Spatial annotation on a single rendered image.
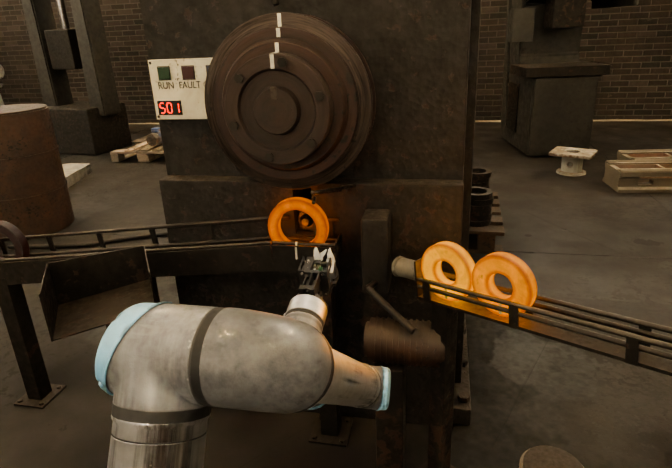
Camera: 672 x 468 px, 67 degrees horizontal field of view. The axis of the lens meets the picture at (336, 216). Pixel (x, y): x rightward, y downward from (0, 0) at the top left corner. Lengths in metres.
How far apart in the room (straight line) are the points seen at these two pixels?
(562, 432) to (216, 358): 1.57
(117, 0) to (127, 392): 8.39
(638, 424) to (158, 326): 1.78
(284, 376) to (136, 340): 0.18
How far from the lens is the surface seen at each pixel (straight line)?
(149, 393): 0.64
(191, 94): 1.66
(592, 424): 2.07
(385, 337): 1.43
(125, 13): 8.83
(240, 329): 0.60
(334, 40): 1.36
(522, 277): 1.22
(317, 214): 1.48
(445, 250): 1.32
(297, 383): 0.62
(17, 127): 4.03
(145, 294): 1.59
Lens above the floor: 1.30
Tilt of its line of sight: 20 degrees down
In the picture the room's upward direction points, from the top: 3 degrees counter-clockwise
